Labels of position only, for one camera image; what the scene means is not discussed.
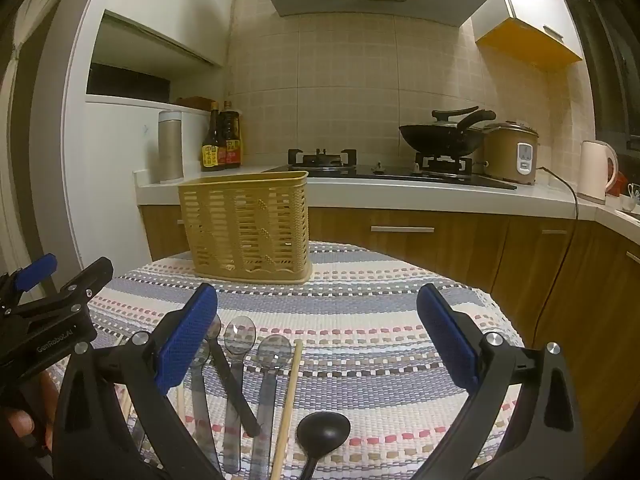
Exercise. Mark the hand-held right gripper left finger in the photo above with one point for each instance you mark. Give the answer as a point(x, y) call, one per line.
point(187, 340)

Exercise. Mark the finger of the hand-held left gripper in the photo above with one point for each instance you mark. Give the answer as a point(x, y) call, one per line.
point(85, 282)
point(36, 269)

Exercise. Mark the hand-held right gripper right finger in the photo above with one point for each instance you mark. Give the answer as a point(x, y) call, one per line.
point(447, 345)

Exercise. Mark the clear plastic spoon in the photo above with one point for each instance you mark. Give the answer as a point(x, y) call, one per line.
point(201, 410)
point(272, 352)
point(240, 335)

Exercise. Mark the wooden chopstick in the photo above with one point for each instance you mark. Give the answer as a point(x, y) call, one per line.
point(287, 410)
point(180, 401)

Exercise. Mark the black plastic ladle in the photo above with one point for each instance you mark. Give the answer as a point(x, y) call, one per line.
point(324, 432)

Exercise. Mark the person's left hand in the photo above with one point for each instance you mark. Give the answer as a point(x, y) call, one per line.
point(20, 422)

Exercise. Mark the striped woven tablecloth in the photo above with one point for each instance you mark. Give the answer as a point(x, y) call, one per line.
point(360, 310)

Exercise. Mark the wooden base cabinets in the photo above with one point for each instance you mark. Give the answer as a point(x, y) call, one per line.
point(465, 250)

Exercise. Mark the white refrigerator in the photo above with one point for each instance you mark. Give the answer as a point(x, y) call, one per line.
point(110, 130)

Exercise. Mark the dark sauce bottle yellow label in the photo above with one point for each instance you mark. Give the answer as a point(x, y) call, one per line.
point(210, 150)

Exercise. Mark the beige rice cooker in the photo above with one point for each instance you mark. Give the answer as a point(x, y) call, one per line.
point(512, 152)

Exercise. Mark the dark sauce bottle red label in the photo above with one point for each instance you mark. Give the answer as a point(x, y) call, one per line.
point(231, 140)

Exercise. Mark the black wok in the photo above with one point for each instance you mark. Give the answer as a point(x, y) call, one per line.
point(440, 141)

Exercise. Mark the brown wooden box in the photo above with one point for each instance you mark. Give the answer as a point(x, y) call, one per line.
point(197, 103)

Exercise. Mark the white cup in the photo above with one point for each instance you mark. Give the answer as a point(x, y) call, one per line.
point(631, 197)

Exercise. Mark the dark window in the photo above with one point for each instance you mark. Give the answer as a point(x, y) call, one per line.
point(612, 60)

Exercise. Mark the yellow wall cabinet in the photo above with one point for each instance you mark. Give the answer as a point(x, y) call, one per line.
point(530, 45)

